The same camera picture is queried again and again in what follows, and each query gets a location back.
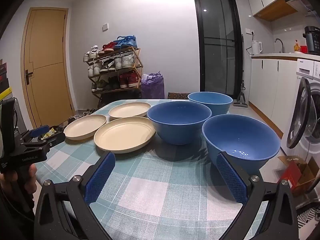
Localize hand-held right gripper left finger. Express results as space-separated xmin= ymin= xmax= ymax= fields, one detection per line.
xmin=34 ymin=151 xmax=117 ymax=240

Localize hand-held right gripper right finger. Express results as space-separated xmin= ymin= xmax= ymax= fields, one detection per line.
xmin=215 ymin=151 xmax=299 ymax=240

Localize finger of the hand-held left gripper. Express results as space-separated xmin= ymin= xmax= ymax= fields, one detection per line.
xmin=24 ymin=126 xmax=50 ymax=140
xmin=20 ymin=132 xmax=66 ymax=153

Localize cream round plate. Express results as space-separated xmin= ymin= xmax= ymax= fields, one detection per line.
xmin=108 ymin=102 xmax=152 ymax=119
xmin=63 ymin=114 xmax=107 ymax=141
xmin=94 ymin=117 xmax=157 ymax=154

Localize blue bowl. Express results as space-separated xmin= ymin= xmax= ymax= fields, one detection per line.
xmin=147 ymin=101 xmax=212 ymax=145
xmin=187 ymin=91 xmax=233 ymax=117
xmin=202 ymin=114 xmax=281 ymax=175

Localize person's left forearm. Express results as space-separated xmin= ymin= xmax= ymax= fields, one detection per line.
xmin=0 ymin=204 xmax=35 ymax=240

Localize person's left hand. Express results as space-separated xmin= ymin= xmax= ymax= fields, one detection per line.
xmin=0 ymin=165 xmax=37 ymax=205

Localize pile of yellow snack wrappers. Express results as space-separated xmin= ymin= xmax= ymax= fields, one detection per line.
xmin=40 ymin=127 xmax=57 ymax=140

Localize scattered loose sneakers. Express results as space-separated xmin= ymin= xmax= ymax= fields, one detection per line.
xmin=67 ymin=108 xmax=97 ymax=123

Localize stack of dark boxes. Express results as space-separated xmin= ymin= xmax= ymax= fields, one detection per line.
xmin=0 ymin=59 xmax=13 ymax=102

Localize teal checked tablecloth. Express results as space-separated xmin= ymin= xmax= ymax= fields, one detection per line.
xmin=35 ymin=99 xmax=269 ymax=240

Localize yellow wooden door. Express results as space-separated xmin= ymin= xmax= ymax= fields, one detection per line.
xmin=21 ymin=7 xmax=75 ymax=128

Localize cardboard box with red side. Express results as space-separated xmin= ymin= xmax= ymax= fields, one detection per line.
xmin=277 ymin=155 xmax=320 ymax=197

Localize black and white striped rug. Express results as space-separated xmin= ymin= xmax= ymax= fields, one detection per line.
xmin=296 ymin=202 xmax=320 ymax=240

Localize wooden shoe rack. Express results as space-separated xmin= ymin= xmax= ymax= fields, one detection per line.
xmin=84 ymin=47 xmax=144 ymax=108

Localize grey stick vacuum cleaner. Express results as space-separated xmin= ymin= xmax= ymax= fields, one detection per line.
xmin=236 ymin=34 xmax=249 ymax=108

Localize brown patterned doormat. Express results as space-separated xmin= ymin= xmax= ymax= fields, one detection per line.
xmin=167 ymin=92 xmax=190 ymax=100

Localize white washing machine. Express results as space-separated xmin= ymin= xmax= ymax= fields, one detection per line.
xmin=279 ymin=58 xmax=320 ymax=195

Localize purple bag bin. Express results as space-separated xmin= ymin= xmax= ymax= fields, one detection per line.
xmin=141 ymin=72 xmax=165 ymax=99

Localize white kitchen base cabinets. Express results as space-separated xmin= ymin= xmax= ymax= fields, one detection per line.
xmin=250 ymin=57 xmax=298 ymax=135

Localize shoe rack with shoes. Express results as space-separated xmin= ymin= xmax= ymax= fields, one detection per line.
xmin=82 ymin=35 xmax=142 ymax=92

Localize white kitchen countertop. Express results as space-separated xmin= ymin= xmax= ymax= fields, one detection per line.
xmin=251 ymin=52 xmax=320 ymax=62

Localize white electric kettle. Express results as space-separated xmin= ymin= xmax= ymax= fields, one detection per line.
xmin=251 ymin=40 xmax=264 ymax=55

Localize black framed glass door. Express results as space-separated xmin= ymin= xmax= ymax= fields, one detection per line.
xmin=193 ymin=0 xmax=244 ymax=98

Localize chrome kitchen faucet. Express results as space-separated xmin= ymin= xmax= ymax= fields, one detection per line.
xmin=274 ymin=38 xmax=285 ymax=53

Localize black pressure cooker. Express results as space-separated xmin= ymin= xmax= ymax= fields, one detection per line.
xmin=303 ymin=26 xmax=320 ymax=55

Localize range hood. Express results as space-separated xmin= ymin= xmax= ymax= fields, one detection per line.
xmin=286 ymin=0 xmax=319 ymax=17

